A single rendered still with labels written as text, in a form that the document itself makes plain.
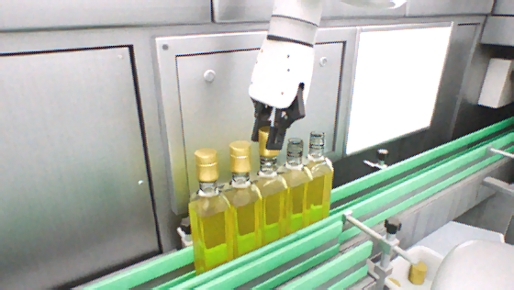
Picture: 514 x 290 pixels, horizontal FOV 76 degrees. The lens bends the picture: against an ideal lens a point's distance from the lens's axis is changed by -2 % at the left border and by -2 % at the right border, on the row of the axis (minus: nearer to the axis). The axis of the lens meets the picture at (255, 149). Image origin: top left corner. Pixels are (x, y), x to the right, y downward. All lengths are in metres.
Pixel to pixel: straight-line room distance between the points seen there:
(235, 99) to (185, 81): 0.11
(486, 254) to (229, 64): 0.49
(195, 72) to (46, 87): 0.23
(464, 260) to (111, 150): 0.54
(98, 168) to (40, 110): 0.13
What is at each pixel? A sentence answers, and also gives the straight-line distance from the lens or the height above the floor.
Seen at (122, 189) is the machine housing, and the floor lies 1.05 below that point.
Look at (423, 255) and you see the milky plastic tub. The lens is 0.91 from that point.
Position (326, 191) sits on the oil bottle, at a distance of 0.68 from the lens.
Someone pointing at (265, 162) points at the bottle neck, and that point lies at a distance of 0.57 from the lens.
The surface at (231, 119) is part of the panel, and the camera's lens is 0.66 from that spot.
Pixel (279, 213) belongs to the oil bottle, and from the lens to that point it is 0.61.
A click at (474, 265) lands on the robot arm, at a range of 0.28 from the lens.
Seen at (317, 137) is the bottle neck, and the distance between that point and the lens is 0.63.
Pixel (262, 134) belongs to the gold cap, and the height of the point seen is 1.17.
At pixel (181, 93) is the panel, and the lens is 0.60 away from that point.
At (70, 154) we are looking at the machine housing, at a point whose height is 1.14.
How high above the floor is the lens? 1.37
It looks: 24 degrees down
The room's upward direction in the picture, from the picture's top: straight up
